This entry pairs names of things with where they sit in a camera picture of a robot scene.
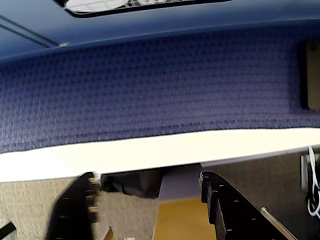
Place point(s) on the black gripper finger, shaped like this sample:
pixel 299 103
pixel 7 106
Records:
pixel 232 207
pixel 70 207

